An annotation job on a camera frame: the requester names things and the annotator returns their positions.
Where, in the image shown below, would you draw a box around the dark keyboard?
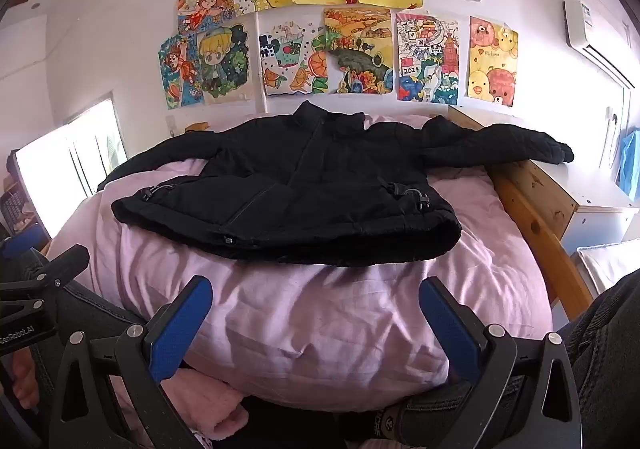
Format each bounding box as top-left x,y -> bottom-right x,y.
0,189 -> 26,232

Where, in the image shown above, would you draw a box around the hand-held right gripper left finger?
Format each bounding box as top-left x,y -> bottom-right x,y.
47,275 -> 214,449

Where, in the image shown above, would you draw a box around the white cabinet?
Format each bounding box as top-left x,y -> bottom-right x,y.
530,156 -> 640,257

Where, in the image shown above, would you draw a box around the pink duvet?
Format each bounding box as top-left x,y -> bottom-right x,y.
47,114 -> 553,402

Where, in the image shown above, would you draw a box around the person's left hand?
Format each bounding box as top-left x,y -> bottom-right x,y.
9,353 -> 42,410

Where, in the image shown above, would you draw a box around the person's dark trousers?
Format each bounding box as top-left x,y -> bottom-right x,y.
30,269 -> 640,449

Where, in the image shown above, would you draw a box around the pink fuzzy cloth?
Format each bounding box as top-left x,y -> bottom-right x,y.
112,369 -> 251,449

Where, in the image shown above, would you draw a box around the wooden bed frame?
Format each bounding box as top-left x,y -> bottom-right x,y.
185,105 -> 593,322

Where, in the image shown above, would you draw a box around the black padded jacket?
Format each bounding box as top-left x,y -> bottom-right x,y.
97,100 -> 575,267

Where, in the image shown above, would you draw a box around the white air conditioner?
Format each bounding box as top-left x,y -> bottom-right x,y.
564,0 -> 640,90

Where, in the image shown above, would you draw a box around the white pillow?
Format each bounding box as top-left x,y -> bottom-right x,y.
577,240 -> 640,295

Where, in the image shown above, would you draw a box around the group of colourful wall drawings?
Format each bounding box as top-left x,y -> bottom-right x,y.
159,0 -> 519,110

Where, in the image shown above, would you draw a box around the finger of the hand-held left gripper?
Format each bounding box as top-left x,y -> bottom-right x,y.
22,243 -> 91,288

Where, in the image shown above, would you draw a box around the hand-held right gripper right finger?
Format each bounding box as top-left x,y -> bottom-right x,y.
419,276 -> 586,449

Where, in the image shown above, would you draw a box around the blue hanging cloth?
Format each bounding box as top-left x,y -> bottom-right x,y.
619,128 -> 640,202

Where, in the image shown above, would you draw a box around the bright window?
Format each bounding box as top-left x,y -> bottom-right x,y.
14,98 -> 128,240

